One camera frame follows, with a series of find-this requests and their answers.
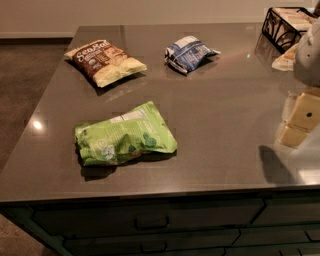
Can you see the cabinet drawer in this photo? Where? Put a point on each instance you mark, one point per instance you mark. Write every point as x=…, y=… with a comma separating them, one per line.
x=138, y=219
x=290, y=211
x=151, y=243

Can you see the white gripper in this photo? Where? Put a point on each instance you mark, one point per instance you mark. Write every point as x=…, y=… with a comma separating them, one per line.
x=308, y=58

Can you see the upper right cabinet drawer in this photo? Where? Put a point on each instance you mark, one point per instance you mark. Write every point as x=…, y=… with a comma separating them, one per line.
x=290, y=211

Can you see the brown sea salt chip bag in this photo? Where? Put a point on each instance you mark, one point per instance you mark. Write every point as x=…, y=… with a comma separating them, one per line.
x=104, y=63

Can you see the lower left cabinet drawer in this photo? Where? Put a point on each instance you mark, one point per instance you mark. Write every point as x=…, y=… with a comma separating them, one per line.
x=151, y=243

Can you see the upper left cabinet drawer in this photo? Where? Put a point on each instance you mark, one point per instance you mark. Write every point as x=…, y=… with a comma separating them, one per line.
x=138, y=219

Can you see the white packet beside basket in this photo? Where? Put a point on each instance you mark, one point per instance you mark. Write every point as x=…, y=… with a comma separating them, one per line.
x=285, y=62

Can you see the black wire basket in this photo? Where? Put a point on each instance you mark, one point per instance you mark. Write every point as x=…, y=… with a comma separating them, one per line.
x=284, y=26

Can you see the blue white chip bag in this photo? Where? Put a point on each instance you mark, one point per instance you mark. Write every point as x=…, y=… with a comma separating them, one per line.
x=186, y=54

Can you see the green rice chip bag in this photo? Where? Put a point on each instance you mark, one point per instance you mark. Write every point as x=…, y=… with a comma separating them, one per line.
x=123, y=138

